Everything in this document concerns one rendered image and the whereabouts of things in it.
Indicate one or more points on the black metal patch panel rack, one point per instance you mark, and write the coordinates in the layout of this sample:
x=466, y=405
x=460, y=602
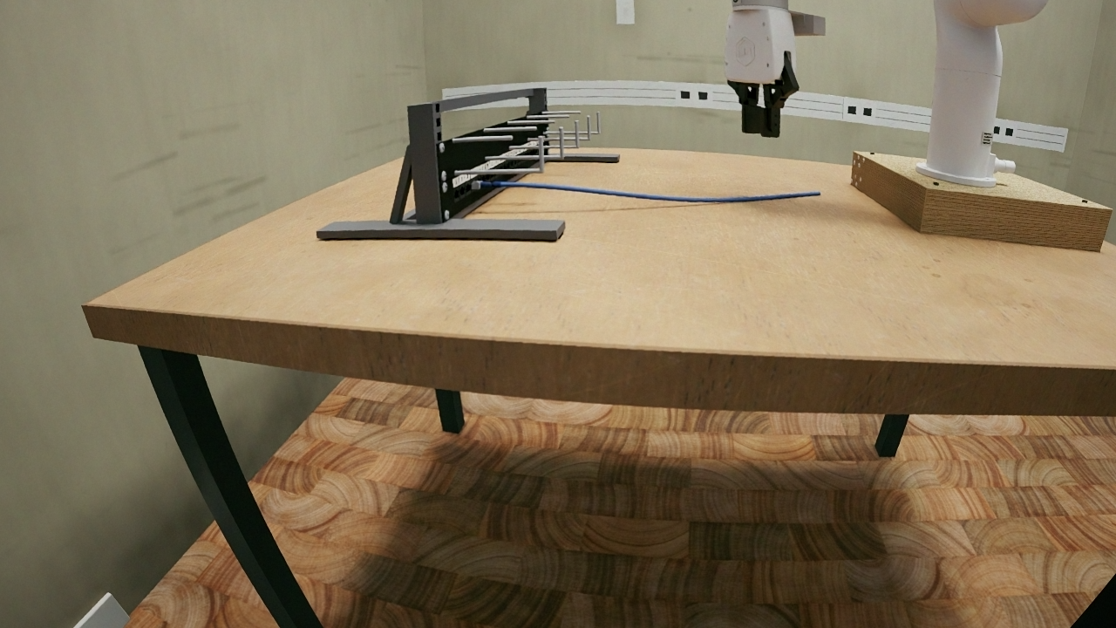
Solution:
x=442, y=172

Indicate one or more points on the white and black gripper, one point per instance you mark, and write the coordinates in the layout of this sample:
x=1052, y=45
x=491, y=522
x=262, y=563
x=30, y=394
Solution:
x=758, y=43

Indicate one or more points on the blue cable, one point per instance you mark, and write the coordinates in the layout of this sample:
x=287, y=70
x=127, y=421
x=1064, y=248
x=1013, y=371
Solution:
x=499, y=184

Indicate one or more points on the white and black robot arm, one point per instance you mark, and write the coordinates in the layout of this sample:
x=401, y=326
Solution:
x=969, y=61

